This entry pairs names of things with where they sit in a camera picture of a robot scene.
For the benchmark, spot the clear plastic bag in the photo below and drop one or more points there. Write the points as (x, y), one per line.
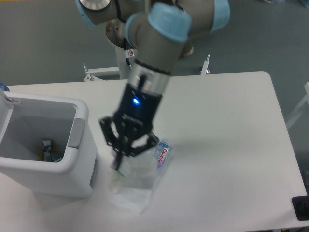
(131, 186)

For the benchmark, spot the crushed clear plastic bottle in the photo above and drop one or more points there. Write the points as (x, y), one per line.
(160, 154)

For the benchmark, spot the trash carton in bin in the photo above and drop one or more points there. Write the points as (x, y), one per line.
(48, 152)

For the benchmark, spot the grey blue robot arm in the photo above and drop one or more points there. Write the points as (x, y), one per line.
(158, 32)

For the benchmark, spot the white trash can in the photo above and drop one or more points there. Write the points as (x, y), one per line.
(28, 119)

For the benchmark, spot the blue object at left edge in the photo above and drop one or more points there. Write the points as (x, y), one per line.
(4, 87)

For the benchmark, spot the black device at table edge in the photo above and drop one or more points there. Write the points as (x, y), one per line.
(301, 207)

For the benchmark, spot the white frame at right edge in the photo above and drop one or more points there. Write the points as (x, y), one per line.
(299, 109)

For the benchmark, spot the person's shoe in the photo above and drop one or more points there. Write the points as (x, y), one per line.
(187, 50)

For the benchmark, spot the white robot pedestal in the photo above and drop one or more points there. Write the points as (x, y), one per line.
(124, 60)

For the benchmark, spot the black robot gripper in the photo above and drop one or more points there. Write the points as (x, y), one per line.
(133, 120)

